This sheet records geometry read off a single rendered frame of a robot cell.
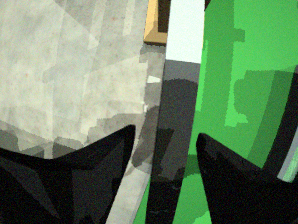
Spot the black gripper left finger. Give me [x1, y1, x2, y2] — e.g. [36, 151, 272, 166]
[0, 125, 136, 224]

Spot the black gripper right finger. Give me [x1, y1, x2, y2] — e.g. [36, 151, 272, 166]
[196, 132, 298, 224]

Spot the green putting mat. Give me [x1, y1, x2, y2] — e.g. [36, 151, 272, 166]
[172, 0, 298, 224]

